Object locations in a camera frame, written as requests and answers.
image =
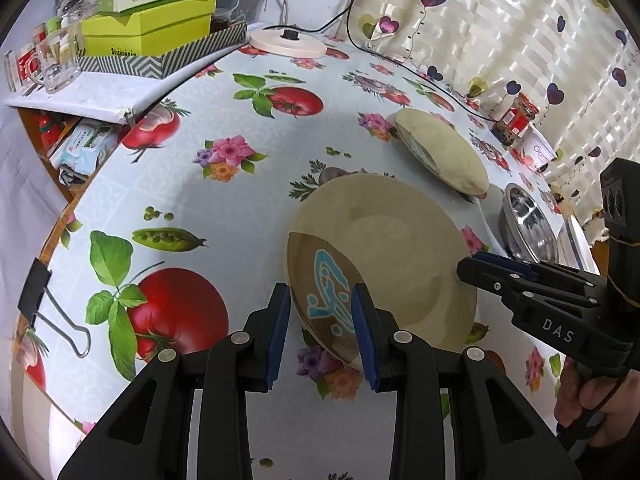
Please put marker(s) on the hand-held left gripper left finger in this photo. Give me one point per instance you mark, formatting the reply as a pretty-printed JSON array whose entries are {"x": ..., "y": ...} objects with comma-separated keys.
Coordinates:
[{"x": 277, "y": 345}]

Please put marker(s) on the white yogurt tub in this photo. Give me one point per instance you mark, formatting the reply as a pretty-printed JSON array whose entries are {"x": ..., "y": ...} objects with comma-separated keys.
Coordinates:
[{"x": 537, "y": 152}]

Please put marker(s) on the tissue packet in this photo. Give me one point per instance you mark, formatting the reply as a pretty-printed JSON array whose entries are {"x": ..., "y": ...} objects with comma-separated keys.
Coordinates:
[{"x": 87, "y": 147}]

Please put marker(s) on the striped cardboard tray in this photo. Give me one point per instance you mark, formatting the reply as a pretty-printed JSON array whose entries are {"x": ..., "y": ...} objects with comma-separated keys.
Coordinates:
[{"x": 150, "y": 64}]

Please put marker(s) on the vegetable print tablecloth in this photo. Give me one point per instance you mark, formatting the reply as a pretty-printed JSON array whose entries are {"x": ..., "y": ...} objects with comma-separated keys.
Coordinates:
[{"x": 225, "y": 200}]

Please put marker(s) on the plain beige plate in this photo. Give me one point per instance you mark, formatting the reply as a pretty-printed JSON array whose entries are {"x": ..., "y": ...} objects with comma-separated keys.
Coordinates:
[{"x": 450, "y": 152}]

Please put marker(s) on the glass jar with red label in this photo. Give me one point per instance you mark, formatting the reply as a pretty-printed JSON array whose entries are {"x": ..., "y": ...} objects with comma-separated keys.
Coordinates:
[{"x": 515, "y": 120}]

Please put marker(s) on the round white appliance base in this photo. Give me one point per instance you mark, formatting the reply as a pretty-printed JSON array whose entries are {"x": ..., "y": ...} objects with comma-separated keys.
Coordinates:
[{"x": 287, "y": 45}]

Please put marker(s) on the clear glass mug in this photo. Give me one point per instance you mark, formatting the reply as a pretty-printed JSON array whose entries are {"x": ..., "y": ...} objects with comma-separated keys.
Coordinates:
[{"x": 57, "y": 62}]

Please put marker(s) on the beige plate with blue pattern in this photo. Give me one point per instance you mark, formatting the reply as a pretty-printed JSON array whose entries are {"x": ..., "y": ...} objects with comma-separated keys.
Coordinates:
[{"x": 400, "y": 260}]

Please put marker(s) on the glass with red print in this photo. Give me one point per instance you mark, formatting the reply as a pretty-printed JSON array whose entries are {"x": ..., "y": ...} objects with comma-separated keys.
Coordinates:
[{"x": 20, "y": 67}]

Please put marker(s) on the white bowl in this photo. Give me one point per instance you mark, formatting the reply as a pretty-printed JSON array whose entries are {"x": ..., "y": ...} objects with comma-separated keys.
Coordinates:
[{"x": 576, "y": 245}]

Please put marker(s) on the person's right hand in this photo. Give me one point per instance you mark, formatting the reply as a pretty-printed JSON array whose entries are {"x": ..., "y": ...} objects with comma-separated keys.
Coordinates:
[{"x": 607, "y": 420}]

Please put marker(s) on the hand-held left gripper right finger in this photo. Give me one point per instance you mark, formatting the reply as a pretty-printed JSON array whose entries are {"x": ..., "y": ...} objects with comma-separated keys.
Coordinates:
[{"x": 362, "y": 345}]

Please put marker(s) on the lime green box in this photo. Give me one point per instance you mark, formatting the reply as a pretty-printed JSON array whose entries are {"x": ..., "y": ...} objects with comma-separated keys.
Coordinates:
[{"x": 150, "y": 32}]

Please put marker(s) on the black binder clip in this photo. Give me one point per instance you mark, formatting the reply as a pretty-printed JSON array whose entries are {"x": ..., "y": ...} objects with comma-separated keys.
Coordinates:
[{"x": 32, "y": 285}]

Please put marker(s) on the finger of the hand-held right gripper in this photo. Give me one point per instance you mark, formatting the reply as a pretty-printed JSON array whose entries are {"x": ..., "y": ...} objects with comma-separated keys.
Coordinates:
[
  {"x": 500, "y": 260},
  {"x": 480, "y": 272}
]

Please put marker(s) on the stainless steel bowl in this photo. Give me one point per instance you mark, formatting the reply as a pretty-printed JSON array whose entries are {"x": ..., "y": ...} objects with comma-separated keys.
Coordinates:
[{"x": 530, "y": 225}]

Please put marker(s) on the heart print curtain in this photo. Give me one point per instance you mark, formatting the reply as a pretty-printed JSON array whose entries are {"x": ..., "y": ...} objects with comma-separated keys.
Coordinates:
[{"x": 500, "y": 25}]

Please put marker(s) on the white shelf board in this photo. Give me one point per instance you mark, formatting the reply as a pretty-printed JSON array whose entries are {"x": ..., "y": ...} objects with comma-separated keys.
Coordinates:
[{"x": 95, "y": 95}]

